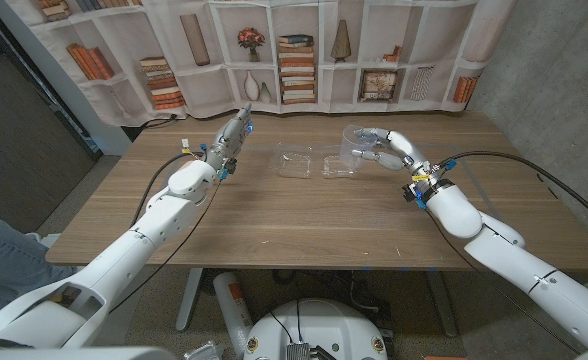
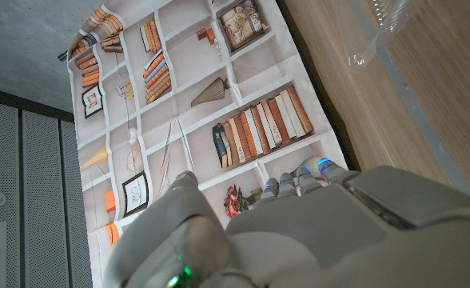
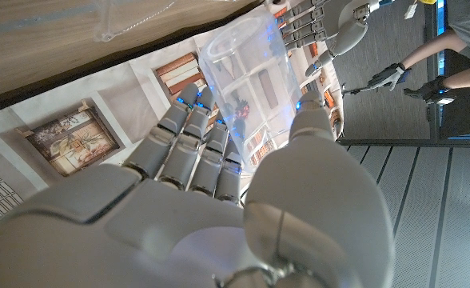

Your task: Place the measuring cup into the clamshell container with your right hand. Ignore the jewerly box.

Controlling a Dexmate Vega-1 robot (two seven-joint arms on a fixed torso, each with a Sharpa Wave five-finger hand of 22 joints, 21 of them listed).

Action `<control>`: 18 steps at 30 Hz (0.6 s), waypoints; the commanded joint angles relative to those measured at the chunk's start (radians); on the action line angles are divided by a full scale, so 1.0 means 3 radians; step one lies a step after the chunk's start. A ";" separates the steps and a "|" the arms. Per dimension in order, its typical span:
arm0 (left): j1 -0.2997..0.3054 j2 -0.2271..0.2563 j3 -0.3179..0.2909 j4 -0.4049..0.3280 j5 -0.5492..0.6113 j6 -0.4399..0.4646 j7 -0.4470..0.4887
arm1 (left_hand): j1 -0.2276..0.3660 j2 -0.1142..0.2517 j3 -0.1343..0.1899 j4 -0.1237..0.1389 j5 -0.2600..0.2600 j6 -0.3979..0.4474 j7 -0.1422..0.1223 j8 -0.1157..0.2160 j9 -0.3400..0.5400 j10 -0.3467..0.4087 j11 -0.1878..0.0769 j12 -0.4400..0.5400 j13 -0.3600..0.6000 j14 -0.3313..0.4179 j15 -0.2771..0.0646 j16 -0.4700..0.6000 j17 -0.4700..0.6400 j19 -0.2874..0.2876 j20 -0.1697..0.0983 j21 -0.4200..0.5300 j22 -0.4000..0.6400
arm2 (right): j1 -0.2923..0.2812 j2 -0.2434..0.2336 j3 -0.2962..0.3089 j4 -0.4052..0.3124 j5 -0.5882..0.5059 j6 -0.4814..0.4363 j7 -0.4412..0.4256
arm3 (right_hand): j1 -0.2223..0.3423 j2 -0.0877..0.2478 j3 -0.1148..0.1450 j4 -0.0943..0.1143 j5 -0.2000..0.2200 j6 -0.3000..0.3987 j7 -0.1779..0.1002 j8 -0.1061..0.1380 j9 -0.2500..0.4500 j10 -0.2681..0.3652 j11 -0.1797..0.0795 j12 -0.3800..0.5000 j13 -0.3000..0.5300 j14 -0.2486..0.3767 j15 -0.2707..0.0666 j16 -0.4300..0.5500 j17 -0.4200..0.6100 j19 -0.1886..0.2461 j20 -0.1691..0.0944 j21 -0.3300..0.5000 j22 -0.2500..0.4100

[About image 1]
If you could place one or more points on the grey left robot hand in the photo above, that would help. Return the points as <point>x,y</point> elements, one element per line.
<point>230,140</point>

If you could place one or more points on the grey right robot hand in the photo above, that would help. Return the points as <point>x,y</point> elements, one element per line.
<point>409,155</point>

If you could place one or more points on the clear plastic measuring cup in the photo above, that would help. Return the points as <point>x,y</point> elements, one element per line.
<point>348,145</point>

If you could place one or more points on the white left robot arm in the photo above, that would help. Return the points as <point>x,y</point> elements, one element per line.
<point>119,272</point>

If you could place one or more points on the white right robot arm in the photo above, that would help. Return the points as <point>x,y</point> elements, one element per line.
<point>524,270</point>

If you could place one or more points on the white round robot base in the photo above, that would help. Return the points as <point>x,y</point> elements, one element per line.
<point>324,325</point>

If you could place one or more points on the peach jewelry box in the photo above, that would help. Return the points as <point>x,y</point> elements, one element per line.
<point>191,164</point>

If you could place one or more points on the clear plastic clamshell container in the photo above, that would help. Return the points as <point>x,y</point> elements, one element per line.
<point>294,165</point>

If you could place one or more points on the printed bookshelf backdrop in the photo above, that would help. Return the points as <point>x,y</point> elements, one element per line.
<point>199,90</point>

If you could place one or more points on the white roll with orange label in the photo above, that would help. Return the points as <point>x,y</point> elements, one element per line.
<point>231,310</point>

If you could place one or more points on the person's leg in jeans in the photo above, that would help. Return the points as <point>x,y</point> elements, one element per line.
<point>9,260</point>

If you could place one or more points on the silver metal bracket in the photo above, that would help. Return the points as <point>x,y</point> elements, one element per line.
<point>204,352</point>

